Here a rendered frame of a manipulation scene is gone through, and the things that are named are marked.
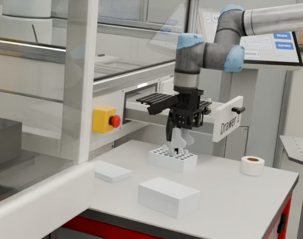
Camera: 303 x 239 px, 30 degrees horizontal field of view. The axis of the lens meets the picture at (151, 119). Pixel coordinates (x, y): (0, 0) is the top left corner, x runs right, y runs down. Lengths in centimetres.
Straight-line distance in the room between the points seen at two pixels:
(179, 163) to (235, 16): 46
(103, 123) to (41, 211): 68
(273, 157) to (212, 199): 214
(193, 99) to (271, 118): 196
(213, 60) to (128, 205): 48
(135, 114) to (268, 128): 177
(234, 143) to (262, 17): 142
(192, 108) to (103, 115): 27
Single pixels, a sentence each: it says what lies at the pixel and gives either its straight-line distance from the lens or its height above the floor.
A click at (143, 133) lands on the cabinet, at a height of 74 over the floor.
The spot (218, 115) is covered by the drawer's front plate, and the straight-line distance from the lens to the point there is 182.
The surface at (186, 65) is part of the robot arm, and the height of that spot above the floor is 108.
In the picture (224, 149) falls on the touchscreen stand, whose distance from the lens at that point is 299.
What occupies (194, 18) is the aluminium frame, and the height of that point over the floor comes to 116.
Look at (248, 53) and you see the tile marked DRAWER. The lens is 284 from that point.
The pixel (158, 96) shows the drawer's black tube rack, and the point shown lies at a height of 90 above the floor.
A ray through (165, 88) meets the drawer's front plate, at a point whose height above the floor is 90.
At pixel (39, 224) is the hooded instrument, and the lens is 111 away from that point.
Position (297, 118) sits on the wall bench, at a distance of 490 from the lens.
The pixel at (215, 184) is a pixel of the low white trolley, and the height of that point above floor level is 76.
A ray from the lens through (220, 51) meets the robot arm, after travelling 162.
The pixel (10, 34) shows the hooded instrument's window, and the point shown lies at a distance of 95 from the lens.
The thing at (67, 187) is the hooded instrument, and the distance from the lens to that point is 116.
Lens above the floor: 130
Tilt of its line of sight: 13 degrees down
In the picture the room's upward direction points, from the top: 5 degrees clockwise
